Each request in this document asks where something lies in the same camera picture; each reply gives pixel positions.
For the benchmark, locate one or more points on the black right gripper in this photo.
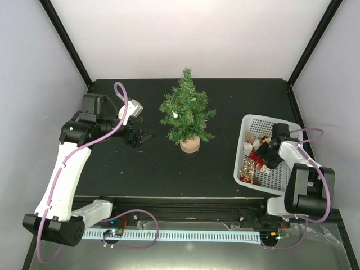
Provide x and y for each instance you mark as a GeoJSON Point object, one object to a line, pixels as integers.
{"type": "Point", "coordinates": [270, 165]}

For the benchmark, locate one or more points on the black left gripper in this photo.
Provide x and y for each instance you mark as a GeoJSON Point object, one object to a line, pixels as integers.
{"type": "Point", "coordinates": [135, 140]}

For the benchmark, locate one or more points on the white perforated plastic basket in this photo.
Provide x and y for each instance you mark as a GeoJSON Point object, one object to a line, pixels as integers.
{"type": "Point", "coordinates": [274, 182]}

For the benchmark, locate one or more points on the small green christmas tree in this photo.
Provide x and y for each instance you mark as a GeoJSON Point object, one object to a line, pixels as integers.
{"type": "Point", "coordinates": [185, 110]}

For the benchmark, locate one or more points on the red star ornament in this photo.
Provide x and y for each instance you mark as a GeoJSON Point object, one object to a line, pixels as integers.
{"type": "Point", "coordinates": [256, 158]}

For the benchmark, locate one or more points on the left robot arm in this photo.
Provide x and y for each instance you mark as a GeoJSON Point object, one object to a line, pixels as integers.
{"type": "Point", "coordinates": [99, 119]}

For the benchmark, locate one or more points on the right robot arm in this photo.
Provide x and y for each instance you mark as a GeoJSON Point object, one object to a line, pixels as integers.
{"type": "Point", "coordinates": [307, 194]}

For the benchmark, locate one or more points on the gold merry christmas sign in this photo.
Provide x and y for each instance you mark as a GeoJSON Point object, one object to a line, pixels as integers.
{"type": "Point", "coordinates": [247, 173]}

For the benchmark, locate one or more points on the round wooden tree base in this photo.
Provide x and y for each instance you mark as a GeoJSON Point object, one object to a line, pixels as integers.
{"type": "Point", "coordinates": [190, 146]}

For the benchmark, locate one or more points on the white snowflake ornament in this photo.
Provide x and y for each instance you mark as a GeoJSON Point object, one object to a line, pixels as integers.
{"type": "Point", "coordinates": [264, 169]}

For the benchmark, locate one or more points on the burlap bow ornament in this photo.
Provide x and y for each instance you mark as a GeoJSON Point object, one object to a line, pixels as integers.
{"type": "Point", "coordinates": [249, 136]}

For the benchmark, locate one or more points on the brown pine cone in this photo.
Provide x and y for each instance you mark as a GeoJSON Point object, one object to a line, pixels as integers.
{"type": "Point", "coordinates": [256, 181]}

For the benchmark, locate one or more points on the right controller circuit board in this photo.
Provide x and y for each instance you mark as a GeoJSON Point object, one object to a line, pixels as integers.
{"type": "Point", "coordinates": [270, 235]}

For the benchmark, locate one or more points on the controller circuit board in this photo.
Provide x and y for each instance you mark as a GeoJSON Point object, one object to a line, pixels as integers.
{"type": "Point", "coordinates": [270, 235]}
{"type": "Point", "coordinates": [117, 233]}

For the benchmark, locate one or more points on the left controller circuit board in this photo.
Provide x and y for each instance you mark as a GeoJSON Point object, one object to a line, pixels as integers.
{"type": "Point", "coordinates": [117, 233]}

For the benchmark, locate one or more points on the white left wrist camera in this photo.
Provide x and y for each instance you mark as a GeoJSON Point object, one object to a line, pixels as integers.
{"type": "Point", "coordinates": [134, 108]}

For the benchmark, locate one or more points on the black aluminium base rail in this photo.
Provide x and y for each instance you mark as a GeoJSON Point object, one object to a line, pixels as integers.
{"type": "Point", "coordinates": [247, 213]}

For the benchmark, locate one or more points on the white slotted cable duct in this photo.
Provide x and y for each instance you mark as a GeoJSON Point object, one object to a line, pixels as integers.
{"type": "Point", "coordinates": [177, 235]}

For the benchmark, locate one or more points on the right black frame post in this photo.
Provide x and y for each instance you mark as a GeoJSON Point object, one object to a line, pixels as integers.
{"type": "Point", "coordinates": [318, 33]}

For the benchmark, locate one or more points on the black frame post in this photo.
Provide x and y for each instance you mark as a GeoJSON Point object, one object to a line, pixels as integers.
{"type": "Point", "coordinates": [54, 18]}
{"type": "Point", "coordinates": [318, 33]}

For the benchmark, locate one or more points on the left black frame post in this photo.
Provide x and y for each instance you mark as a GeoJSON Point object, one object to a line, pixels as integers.
{"type": "Point", "coordinates": [54, 18]}

